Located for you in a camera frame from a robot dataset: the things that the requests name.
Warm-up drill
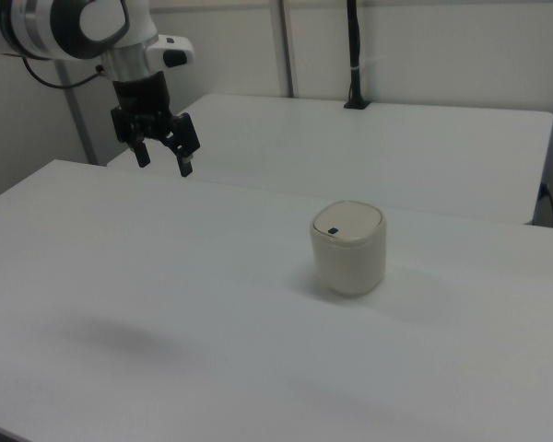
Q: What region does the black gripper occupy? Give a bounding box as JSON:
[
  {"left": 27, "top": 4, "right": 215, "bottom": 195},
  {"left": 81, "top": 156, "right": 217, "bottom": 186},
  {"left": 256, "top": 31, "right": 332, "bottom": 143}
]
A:
[{"left": 109, "top": 73, "right": 201, "bottom": 179}]

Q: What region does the white round trash bin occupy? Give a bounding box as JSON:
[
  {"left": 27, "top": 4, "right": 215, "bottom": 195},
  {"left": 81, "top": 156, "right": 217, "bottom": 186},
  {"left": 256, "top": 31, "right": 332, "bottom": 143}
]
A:
[{"left": 309, "top": 199, "right": 389, "bottom": 297}]

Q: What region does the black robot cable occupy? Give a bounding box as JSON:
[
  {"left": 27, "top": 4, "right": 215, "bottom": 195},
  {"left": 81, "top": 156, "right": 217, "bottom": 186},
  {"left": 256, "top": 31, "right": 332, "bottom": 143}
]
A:
[{"left": 21, "top": 56, "right": 107, "bottom": 89}]

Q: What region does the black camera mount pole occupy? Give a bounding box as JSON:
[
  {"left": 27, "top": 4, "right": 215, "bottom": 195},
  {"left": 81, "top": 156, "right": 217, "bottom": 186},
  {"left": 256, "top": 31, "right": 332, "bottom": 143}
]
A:
[{"left": 343, "top": 0, "right": 371, "bottom": 111}]

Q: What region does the black wall cable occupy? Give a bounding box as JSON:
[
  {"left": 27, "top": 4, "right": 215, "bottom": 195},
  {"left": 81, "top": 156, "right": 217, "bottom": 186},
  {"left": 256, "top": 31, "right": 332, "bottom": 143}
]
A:
[{"left": 539, "top": 182, "right": 553, "bottom": 227}]

